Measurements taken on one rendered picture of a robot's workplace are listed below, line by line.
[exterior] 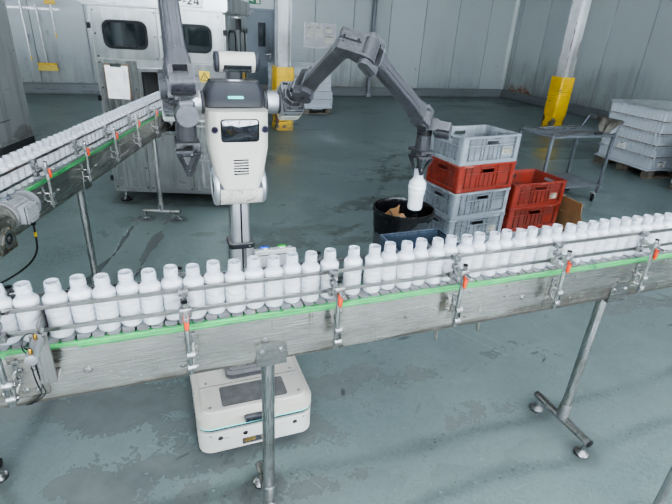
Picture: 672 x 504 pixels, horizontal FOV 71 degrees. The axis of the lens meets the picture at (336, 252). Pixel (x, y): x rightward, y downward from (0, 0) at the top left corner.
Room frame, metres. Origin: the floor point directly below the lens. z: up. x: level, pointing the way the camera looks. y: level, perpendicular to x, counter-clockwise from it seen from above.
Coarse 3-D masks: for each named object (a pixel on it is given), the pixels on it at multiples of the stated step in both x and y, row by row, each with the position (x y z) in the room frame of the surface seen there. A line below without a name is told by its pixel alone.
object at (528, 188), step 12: (516, 180) 4.44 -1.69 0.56; (528, 180) 4.50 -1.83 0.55; (540, 180) 4.44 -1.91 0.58; (564, 180) 4.17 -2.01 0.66; (516, 192) 3.94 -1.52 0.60; (528, 192) 4.00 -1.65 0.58; (540, 192) 4.06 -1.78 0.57; (552, 192) 4.12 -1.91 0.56; (516, 204) 3.96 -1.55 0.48; (528, 204) 4.01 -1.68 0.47; (540, 204) 4.07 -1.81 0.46
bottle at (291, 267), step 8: (288, 256) 1.29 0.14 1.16; (296, 256) 1.30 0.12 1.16; (288, 264) 1.29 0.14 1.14; (296, 264) 1.30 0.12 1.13; (288, 272) 1.28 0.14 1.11; (296, 272) 1.28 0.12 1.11; (288, 280) 1.28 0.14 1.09; (296, 280) 1.29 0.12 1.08; (288, 288) 1.28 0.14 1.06; (296, 288) 1.29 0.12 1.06
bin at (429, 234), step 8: (400, 232) 2.05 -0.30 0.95; (408, 232) 2.06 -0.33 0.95; (416, 232) 2.08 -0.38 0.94; (424, 232) 2.09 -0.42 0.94; (432, 232) 2.11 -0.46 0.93; (440, 232) 2.10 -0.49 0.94; (384, 240) 1.96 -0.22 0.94; (392, 240) 2.03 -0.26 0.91; (400, 240) 2.05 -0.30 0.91; (416, 240) 2.08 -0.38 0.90; (400, 248) 2.05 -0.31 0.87
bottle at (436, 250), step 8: (432, 240) 1.50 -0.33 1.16; (440, 240) 1.50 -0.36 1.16; (432, 248) 1.48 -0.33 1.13; (440, 248) 1.48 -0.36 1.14; (432, 256) 1.47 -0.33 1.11; (432, 264) 1.46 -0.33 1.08; (440, 264) 1.47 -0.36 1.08; (432, 272) 1.46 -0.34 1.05; (440, 272) 1.47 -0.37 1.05; (432, 280) 1.46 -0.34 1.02
